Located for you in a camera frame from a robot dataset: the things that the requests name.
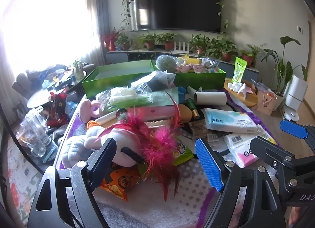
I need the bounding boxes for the white plush toy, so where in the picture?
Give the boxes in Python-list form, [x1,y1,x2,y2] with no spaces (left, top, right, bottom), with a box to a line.
[61,125,145,168]

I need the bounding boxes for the blue white tissue pack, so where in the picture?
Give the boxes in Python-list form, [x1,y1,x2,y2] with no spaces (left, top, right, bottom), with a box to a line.
[201,108,258,134]

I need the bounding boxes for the pink feather toy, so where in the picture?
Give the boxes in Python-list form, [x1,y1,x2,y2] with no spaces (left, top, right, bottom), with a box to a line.
[97,95,181,200]

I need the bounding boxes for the pink white tissue pack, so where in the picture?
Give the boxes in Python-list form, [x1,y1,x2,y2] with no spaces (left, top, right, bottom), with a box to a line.
[223,130,277,168]

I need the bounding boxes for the green snack bag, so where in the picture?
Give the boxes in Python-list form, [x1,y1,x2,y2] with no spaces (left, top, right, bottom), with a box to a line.
[172,137,194,166]

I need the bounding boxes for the orange snack bag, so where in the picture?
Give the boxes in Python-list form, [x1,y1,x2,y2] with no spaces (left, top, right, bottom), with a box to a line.
[100,163,141,201]

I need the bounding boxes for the white air purifier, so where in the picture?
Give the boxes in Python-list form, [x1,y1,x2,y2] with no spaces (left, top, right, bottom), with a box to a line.
[281,75,308,122]

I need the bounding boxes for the clear packet brown contents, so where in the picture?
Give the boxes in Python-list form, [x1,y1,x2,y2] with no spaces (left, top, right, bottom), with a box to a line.
[188,119,209,139]

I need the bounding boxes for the pink plush toy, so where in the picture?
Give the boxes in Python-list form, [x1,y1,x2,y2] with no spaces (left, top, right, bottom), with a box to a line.
[79,99,101,123]

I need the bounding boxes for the red gift bag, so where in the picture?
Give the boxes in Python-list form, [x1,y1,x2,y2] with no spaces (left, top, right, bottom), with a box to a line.
[46,89,68,127]

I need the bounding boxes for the bagged sponges pack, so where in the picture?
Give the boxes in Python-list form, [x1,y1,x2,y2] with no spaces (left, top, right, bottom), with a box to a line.
[95,87,153,112]

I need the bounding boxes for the green gold bottle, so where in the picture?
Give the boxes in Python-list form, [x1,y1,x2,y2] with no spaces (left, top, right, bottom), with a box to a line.
[186,98,200,119]

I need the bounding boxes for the white paper roll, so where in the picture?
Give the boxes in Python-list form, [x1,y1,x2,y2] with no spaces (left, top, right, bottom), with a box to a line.
[194,92,227,106]

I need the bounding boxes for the dark oval coffee table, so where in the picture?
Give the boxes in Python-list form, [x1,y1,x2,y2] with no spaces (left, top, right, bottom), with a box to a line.
[27,71,86,109]

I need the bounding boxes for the green standing pouch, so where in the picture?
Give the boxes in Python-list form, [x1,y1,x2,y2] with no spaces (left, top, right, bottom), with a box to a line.
[231,56,247,83]

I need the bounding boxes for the empty green tray box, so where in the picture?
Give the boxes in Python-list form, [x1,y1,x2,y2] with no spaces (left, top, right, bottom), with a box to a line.
[82,60,154,98]

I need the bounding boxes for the filled green tray box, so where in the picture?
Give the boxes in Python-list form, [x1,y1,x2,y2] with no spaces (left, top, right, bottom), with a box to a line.
[173,56,226,90]

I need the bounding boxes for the grey cloth in bag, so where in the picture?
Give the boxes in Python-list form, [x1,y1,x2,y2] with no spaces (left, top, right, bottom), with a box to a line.
[131,71,176,93]

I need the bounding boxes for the silver scrub ball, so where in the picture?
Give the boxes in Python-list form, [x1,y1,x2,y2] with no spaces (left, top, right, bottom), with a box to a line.
[155,55,177,73]

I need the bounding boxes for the large wall television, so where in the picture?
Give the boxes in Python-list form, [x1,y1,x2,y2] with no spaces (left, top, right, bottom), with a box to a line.
[128,0,221,33]

